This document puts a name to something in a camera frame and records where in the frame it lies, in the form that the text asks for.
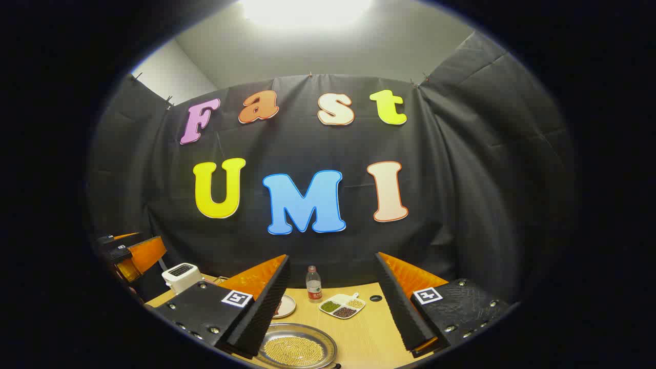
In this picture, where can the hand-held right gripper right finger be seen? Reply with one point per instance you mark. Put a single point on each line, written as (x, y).
(402, 307)

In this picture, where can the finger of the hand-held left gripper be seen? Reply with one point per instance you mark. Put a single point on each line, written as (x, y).
(120, 239)
(146, 253)

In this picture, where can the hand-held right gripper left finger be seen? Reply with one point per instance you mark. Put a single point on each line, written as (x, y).
(266, 307)

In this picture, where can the stainless steel pot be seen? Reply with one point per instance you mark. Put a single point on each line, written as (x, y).
(328, 343)

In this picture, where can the round white plate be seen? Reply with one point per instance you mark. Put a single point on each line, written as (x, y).
(288, 307)

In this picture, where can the white toaster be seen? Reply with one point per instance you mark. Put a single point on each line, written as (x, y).
(182, 279)

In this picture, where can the small pile of yellow beans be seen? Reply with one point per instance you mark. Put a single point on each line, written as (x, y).
(355, 303)

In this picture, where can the clear plastic water bottle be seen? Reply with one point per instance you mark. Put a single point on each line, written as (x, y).
(313, 287)

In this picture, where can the pile of soybeans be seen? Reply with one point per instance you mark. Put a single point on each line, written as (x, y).
(294, 351)

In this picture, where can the pile of dark red beans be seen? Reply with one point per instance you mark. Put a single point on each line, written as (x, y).
(345, 312)

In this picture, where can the white divided dish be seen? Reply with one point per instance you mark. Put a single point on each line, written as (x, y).
(342, 299)

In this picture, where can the pile of green beans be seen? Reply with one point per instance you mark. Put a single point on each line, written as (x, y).
(330, 306)

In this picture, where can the ceiling light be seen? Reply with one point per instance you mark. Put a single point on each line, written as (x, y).
(307, 10)

